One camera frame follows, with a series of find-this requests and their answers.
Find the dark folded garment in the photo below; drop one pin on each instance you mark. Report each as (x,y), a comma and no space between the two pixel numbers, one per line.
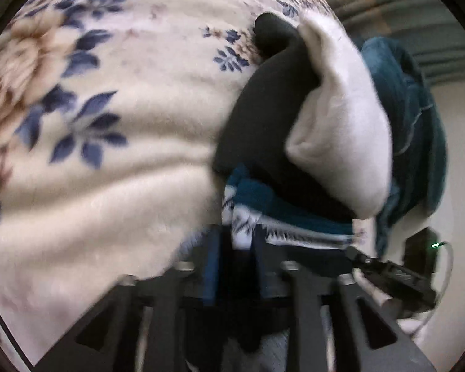
(263,124)

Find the grey-green curtain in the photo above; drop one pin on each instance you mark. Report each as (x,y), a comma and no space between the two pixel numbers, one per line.
(410,15)

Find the floral bed blanket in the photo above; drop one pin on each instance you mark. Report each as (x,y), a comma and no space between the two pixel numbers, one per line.
(139,97)

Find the white folded garment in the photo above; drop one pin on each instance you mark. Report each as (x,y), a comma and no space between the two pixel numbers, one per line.
(341,116)

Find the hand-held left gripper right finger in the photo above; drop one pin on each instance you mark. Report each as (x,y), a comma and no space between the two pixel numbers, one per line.
(264,269)

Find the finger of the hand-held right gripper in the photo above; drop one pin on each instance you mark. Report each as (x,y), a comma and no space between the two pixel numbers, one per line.
(391,275)

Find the blue striped knit sweater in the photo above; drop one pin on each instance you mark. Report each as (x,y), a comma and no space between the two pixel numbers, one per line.
(263,201)

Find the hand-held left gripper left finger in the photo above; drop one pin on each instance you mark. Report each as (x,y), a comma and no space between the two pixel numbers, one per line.
(210,271)

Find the teal blue garment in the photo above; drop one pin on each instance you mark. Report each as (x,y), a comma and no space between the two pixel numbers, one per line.
(409,124)

